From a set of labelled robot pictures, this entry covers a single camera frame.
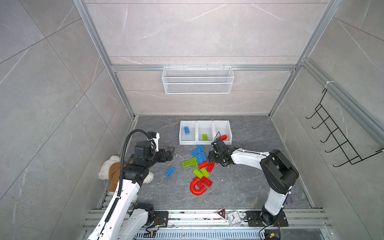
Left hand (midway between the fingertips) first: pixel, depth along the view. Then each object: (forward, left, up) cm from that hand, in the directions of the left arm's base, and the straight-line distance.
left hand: (166, 145), depth 76 cm
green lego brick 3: (-7, -21, -21) cm, 30 cm away
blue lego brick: (+25, -10, -20) cm, 34 cm away
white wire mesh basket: (+48, -19, +8) cm, 52 cm away
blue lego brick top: (+11, -20, -21) cm, 31 cm away
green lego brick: (+19, -23, -20) cm, 36 cm away
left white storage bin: (+19, -13, -21) cm, 31 cm away
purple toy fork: (-24, -67, -21) cm, 74 cm away
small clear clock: (-31, -33, -20) cm, 50 cm away
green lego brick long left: (0, -14, -21) cm, 25 cm away
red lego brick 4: (-12, -21, -22) cm, 33 cm away
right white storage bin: (+29, -39, -22) cm, 53 cm away
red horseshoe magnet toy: (-15, -19, -21) cm, 32 cm away
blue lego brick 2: (+4, -19, -22) cm, 29 cm away
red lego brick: (+18, -36, -20) cm, 45 cm away
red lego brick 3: (-4, -25, -21) cm, 33 cm away
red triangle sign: (-29, -28, -21) cm, 46 cm away
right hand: (+4, -26, -22) cm, 34 cm away
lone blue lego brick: (-5, 0, -21) cm, 21 cm away
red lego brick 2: (-2, -20, -20) cm, 29 cm away
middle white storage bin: (+29, -24, -22) cm, 44 cm away
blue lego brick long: (+7, -16, -20) cm, 26 cm away
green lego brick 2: (-7, -17, -21) cm, 28 cm away
